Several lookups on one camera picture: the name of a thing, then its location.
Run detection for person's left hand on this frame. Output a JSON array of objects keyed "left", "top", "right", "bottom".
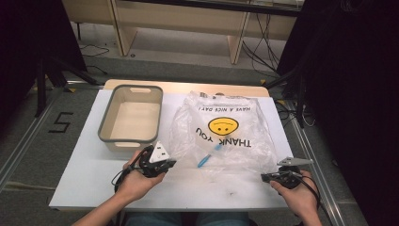
[{"left": 116, "top": 150, "right": 167, "bottom": 202}]

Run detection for black floor cable bundle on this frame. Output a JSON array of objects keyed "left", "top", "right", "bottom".
[{"left": 241, "top": 12, "right": 281, "bottom": 74}]

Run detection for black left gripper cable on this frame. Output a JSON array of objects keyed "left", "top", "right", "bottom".
[{"left": 110, "top": 144, "right": 155, "bottom": 193}]

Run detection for person's right hand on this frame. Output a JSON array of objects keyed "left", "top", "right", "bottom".
[{"left": 270, "top": 169, "right": 322, "bottom": 218}]

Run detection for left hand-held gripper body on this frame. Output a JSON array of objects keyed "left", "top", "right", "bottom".
[{"left": 138, "top": 140, "right": 171, "bottom": 179}]

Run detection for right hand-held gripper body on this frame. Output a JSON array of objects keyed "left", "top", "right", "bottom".
[{"left": 276, "top": 156, "right": 314, "bottom": 190}]

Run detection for black tripod stand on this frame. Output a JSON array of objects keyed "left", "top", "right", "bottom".
[
  {"left": 33, "top": 56, "right": 99, "bottom": 119},
  {"left": 263, "top": 67, "right": 307, "bottom": 130}
]

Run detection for clear plastic bag smiley print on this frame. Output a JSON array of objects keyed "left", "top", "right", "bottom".
[{"left": 168, "top": 90, "right": 279, "bottom": 173}]

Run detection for person's blue jeans legs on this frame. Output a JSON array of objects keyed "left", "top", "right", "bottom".
[{"left": 124, "top": 211, "right": 250, "bottom": 226}]

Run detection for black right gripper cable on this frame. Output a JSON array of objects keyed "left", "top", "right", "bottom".
[{"left": 293, "top": 173, "right": 323, "bottom": 210}]

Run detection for metal floor rail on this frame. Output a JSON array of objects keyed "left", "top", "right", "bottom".
[
  {"left": 0, "top": 89, "right": 69, "bottom": 189},
  {"left": 281, "top": 100, "right": 346, "bottom": 226}
]

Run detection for black curtain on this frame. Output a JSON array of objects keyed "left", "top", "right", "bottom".
[
  {"left": 276, "top": 0, "right": 399, "bottom": 226},
  {"left": 0, "top": 0, "right": 88, "bottom": 126}
]

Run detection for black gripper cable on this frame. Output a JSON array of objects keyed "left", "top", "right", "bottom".
[
  {"left": 293, "top": 173, "right": 323, "bottom": 210},
  {"left": 110, "top": 144, "right": 155, "bottom": 193}
]

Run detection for blue and grey toothbrush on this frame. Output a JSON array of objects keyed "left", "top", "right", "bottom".
[{"left": 197, "top": 143, "right": 224, "bottom": 169}]

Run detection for beige wooden bench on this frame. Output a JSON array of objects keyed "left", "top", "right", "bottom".
[{"left": 61, "top": 0, "right": 299, "bottom": 65}]

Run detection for beige storage bin grey rim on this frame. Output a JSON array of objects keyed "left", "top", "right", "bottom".
[{"left": 97, "top": 84, "right": 164, "bottom": 153}]

